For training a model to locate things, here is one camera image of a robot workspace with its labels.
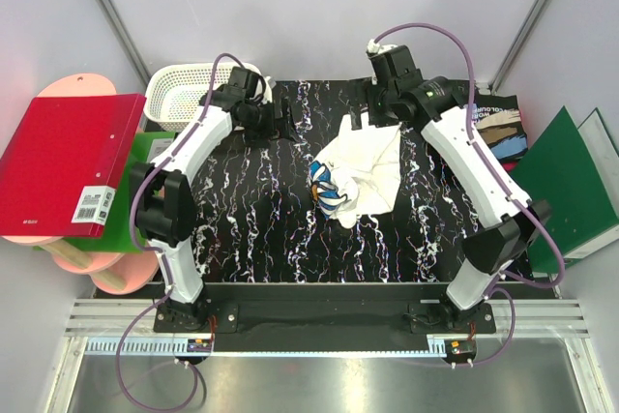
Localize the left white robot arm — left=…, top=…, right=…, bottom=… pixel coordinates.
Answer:
left=129, top=66, right=298, bottom=332

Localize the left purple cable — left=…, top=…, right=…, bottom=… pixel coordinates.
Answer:
left=115, top=51, right=243, bottom=408

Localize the white perforated plastic basket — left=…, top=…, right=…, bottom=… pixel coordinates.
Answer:
left=145, top=61, right=263, bottom=133

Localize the black printed folded t shirt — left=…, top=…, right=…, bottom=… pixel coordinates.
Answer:
left=473, top=92, right=528, bottom=165

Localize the green plastic folder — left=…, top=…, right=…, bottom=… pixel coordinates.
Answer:
left=32, top=131, right=178, bottom=254

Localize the purple cable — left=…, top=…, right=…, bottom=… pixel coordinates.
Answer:
left=115, top=51, right=243, bottom=408
left=371, top=22, right=567, bottom=367

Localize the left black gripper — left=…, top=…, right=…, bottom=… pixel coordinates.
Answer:
left=240, top=97, right=300, bottom=149

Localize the white t shirt blue print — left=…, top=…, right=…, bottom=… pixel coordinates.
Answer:
left=309, top=112, right=401, bottom=229

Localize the red folded t shirt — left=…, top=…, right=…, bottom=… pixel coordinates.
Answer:
left=501, top=161, right=517, bottom=172

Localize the white slotted cable duct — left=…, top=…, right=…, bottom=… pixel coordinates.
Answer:
left=85, top=337, right=213, bottom=357

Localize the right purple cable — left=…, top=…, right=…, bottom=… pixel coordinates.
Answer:
left=371, top=22, right=567, bottom=367

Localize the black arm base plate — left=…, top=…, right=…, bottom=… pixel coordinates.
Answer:
left=154, top=283, right=496, bottom=356

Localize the dark green ring binder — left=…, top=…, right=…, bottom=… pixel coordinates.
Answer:
left=512, top=107, right=618, bottom=266

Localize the red ring binder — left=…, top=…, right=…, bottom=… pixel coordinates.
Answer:
left=1, top=94, right=145, bottom=238

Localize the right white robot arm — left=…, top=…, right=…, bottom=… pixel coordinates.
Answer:
left=350, top=42, right=551, bottom=333

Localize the black marble pattern mat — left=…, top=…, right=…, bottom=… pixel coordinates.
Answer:
left=192, top=80, right=482, bottom=283

